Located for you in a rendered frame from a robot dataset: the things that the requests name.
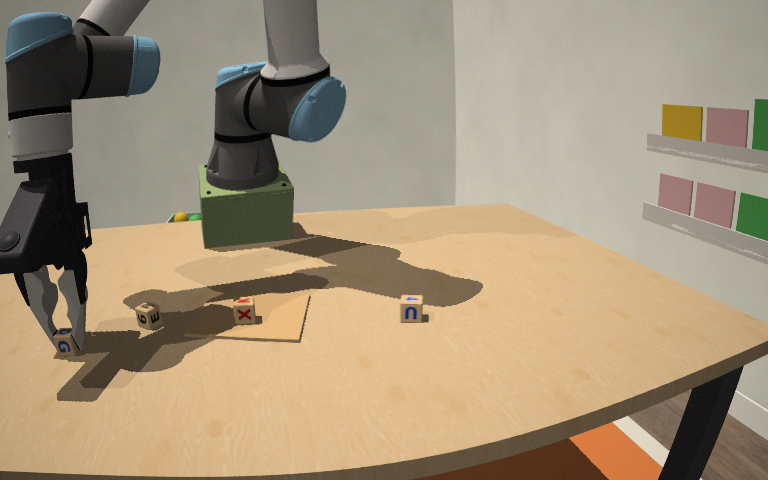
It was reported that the tan letter block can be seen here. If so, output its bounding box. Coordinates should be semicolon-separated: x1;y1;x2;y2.
135;302;162;330
53;328;79;356
400;295;423;323
233;297;256;324

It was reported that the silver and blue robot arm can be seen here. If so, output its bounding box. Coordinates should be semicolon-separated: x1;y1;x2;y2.
0;0;346;274

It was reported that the tan square mat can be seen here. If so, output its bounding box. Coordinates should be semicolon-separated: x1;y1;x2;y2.
184;292;310;343

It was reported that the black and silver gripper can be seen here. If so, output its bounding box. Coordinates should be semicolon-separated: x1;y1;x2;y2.
13;153;92;351

